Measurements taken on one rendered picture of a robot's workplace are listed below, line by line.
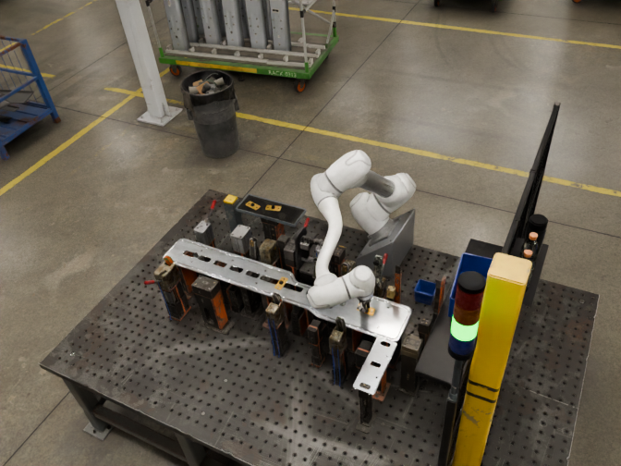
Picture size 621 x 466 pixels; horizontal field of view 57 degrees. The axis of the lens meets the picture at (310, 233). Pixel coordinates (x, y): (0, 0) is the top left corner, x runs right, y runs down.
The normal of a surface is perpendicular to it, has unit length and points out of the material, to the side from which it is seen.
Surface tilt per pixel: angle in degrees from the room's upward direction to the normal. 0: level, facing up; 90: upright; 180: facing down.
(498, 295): 90
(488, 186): 0
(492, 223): 0
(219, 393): 0
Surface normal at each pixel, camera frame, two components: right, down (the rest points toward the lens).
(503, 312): -0.44, 0.63
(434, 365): -0.07, -0.74
